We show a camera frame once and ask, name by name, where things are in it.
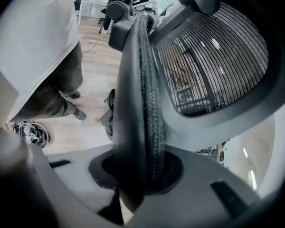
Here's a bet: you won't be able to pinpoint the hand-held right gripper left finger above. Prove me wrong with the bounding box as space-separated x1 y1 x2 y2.
89 150 118 187

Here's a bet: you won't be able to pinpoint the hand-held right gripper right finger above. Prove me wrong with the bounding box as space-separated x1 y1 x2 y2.
142 151 183 196

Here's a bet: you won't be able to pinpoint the black mesh office chair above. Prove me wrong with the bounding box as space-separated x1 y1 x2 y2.
102 0 285 212

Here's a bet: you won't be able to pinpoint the black round device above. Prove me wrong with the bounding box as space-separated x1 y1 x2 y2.
11 120 49 149

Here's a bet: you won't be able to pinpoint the person's dark trousers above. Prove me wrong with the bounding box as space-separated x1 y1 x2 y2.
13 40 84 123

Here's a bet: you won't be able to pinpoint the person's white shirt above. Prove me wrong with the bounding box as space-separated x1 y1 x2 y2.
0 0 79 128

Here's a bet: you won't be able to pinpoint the white table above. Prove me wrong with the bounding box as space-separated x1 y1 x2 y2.
77 0 114 25

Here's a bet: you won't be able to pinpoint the orange floor cable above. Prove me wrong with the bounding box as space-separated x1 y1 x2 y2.
81 27 103 55

